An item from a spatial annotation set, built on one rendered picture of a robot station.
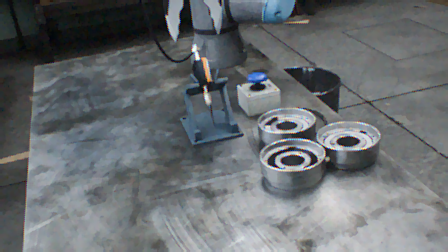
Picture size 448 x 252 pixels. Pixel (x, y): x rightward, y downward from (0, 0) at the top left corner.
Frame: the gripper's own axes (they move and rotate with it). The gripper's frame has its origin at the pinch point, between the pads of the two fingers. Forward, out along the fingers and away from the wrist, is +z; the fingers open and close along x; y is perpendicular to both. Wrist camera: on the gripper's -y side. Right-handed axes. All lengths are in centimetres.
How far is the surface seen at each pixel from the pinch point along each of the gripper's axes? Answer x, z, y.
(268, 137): -7.4, 15.8, -17.1
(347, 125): -21.1, 15.2, -19.9
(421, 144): -113, 99, 97
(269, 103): -12.6, 16.6, -1.7
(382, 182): -20.3, 18.6, -34.0
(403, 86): -140, 100, 160
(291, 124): -13.2, 16.4, -12.9
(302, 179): -8.0, 16.2, -31.6
